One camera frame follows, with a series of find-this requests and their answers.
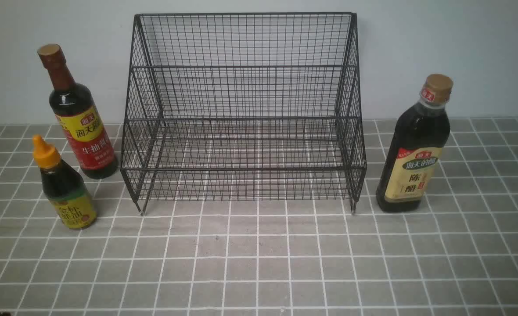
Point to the soy sauce bottle red label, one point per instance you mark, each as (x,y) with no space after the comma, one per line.
(77,114)

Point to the vinegar bottle tan label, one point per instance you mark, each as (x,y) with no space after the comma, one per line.
(419,137)

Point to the black wire mesh rack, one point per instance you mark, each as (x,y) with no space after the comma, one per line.
(243,106)

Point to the oyster sauce bottle orange cap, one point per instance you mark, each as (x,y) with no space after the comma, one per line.
(63,186)

